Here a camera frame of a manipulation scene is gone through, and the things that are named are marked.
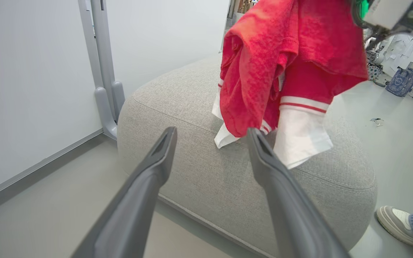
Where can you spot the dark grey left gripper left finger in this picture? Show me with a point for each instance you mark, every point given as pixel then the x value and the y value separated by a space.
pixel 138 200

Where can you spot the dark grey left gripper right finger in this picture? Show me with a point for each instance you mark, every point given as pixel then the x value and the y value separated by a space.
pixel 292 215

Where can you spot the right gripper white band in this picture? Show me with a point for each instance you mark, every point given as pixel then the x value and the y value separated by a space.
pixel 389 12

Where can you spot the red jersey with white trim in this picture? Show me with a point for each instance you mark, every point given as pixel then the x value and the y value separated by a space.
pixel 256 71

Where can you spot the small blue patterned bag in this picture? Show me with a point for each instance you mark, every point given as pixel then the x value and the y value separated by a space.
pixel 374 71

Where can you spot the grey sofa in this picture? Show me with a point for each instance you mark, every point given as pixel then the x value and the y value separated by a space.
pixel 199 172

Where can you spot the white and grey sneaker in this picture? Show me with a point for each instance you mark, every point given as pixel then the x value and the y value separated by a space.
pixel 394 222

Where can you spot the grey partition base rail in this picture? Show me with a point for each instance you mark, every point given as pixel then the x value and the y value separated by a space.
pixel 31 175

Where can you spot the grey partition post with feet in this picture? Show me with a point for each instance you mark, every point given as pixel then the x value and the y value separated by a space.
pixel 100 53

